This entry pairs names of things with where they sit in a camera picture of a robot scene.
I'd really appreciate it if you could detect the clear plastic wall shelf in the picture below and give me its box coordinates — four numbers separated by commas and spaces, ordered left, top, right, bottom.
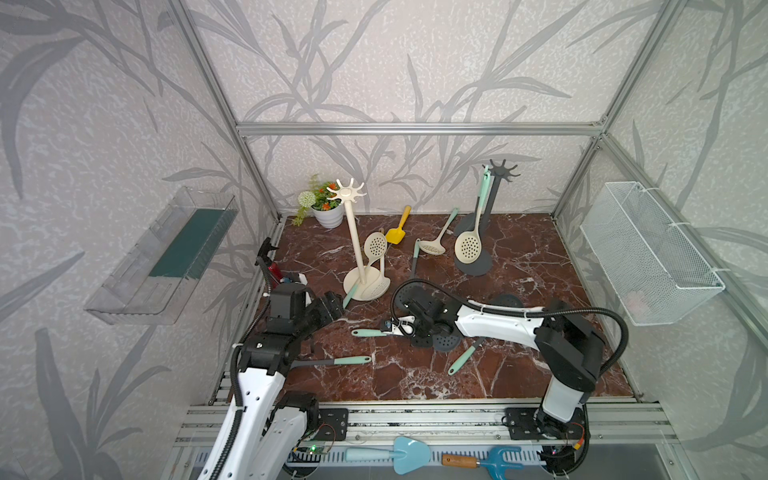
84, 186, 239, 326

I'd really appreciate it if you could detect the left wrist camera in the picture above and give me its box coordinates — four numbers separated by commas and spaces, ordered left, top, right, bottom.
280, 271, 308, 286

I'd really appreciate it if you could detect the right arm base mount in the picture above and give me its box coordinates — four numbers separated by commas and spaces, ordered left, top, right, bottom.
502, 407, 589, 444

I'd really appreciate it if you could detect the white wire mesh basket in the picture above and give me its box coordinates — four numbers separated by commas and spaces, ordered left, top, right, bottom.
581, 181, 725, 326

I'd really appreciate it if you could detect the grey skimmer centre upright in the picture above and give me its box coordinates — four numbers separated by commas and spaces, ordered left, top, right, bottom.
395, 239, 421, 310

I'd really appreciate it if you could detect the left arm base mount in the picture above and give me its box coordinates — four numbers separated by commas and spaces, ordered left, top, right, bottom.
301, 408, 350, 442

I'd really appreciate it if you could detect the large cream skimmer green handle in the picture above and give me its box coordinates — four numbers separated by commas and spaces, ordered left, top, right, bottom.
454, 166, 492, 264

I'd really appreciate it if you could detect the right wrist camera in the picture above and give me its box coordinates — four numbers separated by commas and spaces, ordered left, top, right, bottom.
380, 316, 415, 337

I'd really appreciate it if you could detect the grey skimmer near right arm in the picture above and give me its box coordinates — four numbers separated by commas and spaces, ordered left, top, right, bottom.
447, 292, 527, 377

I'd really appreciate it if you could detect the potted artificial plant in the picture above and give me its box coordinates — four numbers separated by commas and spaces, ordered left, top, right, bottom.
292, 174, 344, 229

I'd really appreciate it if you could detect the dark grey utensil rack stand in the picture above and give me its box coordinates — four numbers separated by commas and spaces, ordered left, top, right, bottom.
454, 159, 519, 277

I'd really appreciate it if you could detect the yellow toy shovel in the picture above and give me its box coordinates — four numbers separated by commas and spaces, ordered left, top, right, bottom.
385, 205, 412, 245

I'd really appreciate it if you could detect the cream skimmer leaning on rack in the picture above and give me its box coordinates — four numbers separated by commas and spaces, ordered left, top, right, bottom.
343, 232, 391, 307

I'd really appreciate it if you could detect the small cream skimmer green handle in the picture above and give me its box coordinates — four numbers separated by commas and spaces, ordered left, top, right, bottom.
418, 207, 459, 255

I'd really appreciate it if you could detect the grey skimmer green handle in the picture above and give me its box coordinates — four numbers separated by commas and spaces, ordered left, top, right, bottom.
352, 329, 463, 353
454, 166, 492, 237

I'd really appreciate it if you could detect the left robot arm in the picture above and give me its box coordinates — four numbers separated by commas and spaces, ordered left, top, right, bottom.
199, 283, 344, 479

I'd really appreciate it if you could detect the light blue garden trowel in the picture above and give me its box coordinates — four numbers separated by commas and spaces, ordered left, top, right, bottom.
344, 436, 432, 475

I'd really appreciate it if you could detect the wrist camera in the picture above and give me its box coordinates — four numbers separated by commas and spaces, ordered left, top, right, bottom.
280, 271, 308, 286
380, 316, 415, 337

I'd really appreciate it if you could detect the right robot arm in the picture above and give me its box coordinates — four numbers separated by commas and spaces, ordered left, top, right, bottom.
382, 287, 622, 424

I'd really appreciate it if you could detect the blue garden fork wooden handle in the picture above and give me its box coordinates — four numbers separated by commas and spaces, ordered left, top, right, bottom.
441, 445, 524, 480

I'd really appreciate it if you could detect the red spray bottle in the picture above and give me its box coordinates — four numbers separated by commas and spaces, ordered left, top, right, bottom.
256, 237, 284, 288

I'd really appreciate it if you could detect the cream utensil rack stand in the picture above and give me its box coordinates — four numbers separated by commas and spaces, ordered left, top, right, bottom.
335, 179, 368, 282

